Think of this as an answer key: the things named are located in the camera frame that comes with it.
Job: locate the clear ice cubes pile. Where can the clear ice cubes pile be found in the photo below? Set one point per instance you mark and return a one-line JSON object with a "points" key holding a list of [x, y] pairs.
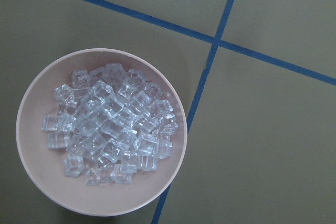
{"points": [[112, 123]]}

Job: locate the pink bowl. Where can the pink bowl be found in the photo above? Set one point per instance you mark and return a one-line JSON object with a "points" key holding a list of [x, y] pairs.
{"points": [[45, 167]]}

